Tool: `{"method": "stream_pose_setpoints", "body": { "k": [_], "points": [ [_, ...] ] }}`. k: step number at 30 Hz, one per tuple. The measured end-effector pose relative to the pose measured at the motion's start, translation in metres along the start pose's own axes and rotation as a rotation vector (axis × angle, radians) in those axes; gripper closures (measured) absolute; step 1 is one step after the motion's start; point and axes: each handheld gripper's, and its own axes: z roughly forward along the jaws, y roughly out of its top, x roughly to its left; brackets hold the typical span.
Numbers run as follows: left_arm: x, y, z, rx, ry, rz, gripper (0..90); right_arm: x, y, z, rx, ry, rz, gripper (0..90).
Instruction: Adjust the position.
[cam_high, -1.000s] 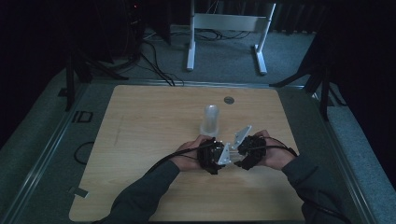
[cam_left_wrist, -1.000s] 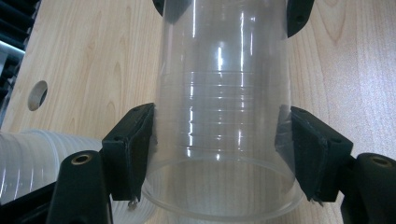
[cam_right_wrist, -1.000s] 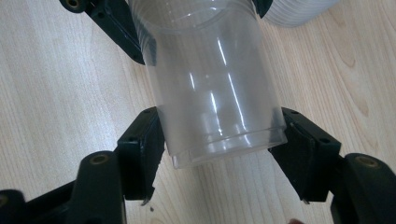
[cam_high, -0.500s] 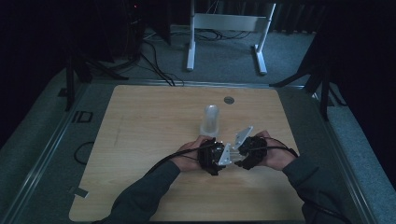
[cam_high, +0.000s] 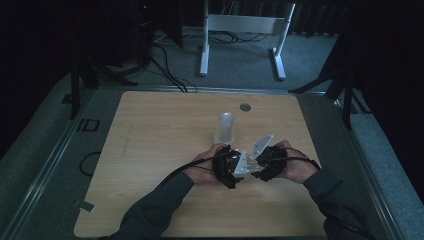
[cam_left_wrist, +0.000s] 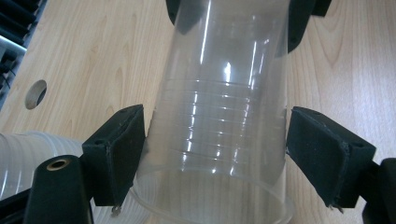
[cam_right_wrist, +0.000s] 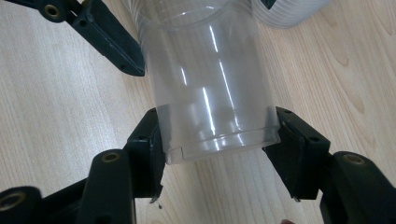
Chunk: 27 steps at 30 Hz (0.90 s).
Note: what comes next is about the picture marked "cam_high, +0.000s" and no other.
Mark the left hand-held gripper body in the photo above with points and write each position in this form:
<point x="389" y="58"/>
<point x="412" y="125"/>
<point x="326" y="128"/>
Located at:
<point x="225" y="165"/>

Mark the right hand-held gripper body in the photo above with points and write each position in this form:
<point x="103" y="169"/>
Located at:
<point x="271" y="156"/>

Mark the translucent plastic cup stack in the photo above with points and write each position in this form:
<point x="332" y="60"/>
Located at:
<point x="226" y="128"/>

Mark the person's left hand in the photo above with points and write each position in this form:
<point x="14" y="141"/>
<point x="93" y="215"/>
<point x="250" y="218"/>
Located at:
<point x="203" y="168"/>

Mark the person's right hand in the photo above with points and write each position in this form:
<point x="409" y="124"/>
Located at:
<point x="298" y="166"/>

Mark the round grey table grommet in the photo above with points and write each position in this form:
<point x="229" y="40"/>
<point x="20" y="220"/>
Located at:
<point x="245" y="107"/>

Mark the black tripod stand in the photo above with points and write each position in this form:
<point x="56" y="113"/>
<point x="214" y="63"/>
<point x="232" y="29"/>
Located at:
<point x="346" y="96"/>
<point x="76" y="86"/>

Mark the dark equipment rack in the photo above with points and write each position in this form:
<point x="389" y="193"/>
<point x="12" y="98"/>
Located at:
<point x="133" y="30"/>

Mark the white metal stand frame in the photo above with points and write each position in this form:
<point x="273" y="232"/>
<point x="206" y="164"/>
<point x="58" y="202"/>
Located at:
<point x="246" y="24"/>

